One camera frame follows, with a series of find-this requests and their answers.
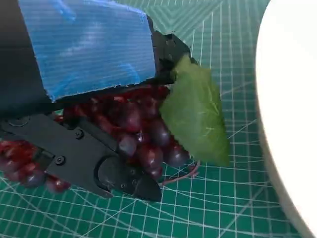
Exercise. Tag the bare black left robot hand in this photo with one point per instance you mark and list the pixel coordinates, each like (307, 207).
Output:
(86, 47)

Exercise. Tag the red toy grapes with leaf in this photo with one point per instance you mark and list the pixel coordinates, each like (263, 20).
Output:
(193, 116)

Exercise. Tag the white square plate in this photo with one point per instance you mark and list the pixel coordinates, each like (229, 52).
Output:
(292, 99)

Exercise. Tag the green cutting mat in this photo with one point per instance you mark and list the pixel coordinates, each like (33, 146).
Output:
(198, 213)

